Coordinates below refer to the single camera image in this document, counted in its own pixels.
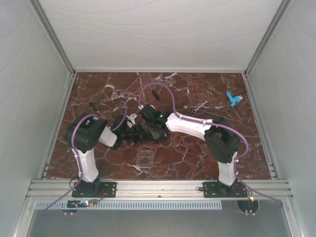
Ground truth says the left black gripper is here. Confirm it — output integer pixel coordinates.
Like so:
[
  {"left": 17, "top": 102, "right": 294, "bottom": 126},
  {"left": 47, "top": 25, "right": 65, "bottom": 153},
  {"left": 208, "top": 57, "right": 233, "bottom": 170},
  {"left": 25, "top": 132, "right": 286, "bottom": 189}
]
[{"left": 121, "top": 122, "right": 155, "bottom": 145}]

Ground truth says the black fuse box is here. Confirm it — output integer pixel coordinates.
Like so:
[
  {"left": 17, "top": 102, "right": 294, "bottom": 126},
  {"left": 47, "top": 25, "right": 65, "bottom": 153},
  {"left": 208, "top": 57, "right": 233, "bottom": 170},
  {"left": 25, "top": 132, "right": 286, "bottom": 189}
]
[{"left": 152, "top": 129, "right": 170, "bottom": 144}]

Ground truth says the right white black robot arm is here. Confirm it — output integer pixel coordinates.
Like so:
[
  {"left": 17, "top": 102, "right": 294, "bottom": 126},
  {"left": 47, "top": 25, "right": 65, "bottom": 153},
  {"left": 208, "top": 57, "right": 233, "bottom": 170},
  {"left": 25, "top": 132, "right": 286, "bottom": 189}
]
[{"left": 139, "top": 104, "right": 240, "bottom": 197}]

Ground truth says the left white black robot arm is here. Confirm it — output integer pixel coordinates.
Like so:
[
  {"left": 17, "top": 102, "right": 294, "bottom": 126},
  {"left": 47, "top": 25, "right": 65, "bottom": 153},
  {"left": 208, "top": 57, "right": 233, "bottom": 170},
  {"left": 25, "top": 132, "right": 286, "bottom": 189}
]
[{"left": 64, "top": 113, "right": 146, "bottom": 197}]

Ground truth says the clear plastic fuse box cover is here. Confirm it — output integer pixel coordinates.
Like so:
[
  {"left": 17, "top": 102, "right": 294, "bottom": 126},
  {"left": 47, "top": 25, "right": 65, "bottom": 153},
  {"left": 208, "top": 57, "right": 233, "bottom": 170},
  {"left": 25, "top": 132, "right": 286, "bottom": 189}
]
[{"left": 136, "top": 150, "right": 155, "bottom": 168}]

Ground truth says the small black screwdriver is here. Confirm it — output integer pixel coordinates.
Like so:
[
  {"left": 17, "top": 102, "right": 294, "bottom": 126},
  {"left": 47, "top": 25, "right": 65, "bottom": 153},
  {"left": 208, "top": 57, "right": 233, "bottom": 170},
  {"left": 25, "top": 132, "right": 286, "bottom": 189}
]
[{"left": 149, "top": 86, "right": 160, "bottom": 100}]

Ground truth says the silver wrench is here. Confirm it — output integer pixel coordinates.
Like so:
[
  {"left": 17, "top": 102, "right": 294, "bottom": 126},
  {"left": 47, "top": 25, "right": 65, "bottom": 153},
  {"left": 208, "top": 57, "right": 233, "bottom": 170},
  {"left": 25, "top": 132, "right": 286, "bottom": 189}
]
[{"left": 192, "top": 99, "right": 209, "bottom": 114}]

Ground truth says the yellow black screwdriver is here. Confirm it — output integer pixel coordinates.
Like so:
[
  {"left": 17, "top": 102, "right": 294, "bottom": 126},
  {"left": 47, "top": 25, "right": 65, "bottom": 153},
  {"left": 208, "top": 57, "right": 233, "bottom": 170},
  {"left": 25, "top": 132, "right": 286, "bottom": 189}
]
[{"left": 89, "top": 102, "right": 105, "bottom": 118}]

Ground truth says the blue plastic fitting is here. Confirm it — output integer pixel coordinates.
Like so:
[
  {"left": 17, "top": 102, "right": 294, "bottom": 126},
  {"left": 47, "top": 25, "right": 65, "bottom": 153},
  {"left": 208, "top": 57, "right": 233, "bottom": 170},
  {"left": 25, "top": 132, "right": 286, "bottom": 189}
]
[{"left": 226, "top": 92, "right": 243, "bottom": 107}]

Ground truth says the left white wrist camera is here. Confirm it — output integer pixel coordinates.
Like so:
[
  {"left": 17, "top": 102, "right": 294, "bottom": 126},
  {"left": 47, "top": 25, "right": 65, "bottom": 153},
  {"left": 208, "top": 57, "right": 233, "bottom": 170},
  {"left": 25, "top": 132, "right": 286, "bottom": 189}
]
[{"left": 126, "top": 114, "right": 137, "bottom": 128}]

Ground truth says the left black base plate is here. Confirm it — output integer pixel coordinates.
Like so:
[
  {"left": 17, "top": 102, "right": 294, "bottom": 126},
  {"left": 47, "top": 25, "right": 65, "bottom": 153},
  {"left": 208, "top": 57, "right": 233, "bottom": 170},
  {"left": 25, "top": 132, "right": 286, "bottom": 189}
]
[{"left": 72, "top": 181, "right": 117, "bottom": 198}]

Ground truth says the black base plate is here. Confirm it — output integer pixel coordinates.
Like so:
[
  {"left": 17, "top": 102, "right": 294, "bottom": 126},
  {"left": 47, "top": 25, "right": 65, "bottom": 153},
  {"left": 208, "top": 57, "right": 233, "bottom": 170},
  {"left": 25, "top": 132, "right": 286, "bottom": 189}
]
[
  {"left": 198, "top": 180, "right": 248, "bottom": 198},
  {"left": 72, "top": 181, "right": 117, "bottom": 198}
]

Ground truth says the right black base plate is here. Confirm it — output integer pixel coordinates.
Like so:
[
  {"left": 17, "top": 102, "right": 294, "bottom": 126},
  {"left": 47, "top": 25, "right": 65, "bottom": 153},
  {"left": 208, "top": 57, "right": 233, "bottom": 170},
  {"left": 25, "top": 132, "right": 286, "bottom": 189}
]
[{"left": 198, "top": 180, "right": 248, "bottom": 198}]

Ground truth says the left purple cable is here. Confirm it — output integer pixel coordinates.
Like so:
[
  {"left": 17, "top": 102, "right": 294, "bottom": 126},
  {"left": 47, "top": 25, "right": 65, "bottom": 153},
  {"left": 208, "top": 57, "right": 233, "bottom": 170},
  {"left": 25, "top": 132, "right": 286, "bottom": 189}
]
[{"left": 41, "top": 101, "right": 127, "bottom": 217}]

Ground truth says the aluminium mounting rail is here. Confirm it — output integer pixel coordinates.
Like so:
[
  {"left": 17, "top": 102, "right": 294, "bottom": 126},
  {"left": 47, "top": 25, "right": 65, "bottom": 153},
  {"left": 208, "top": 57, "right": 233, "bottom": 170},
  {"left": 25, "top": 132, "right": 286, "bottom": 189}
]
[{"left": 26, "top": 179, "right": 293, "bottom": 200}]

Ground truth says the grey slotted cable duct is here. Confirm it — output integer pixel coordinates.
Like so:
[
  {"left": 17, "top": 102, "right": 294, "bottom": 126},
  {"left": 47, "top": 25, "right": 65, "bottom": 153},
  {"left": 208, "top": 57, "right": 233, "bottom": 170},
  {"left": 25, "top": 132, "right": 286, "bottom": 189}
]
[{"left": 36, "top": 199, "right": 222, "bottom": 210}]

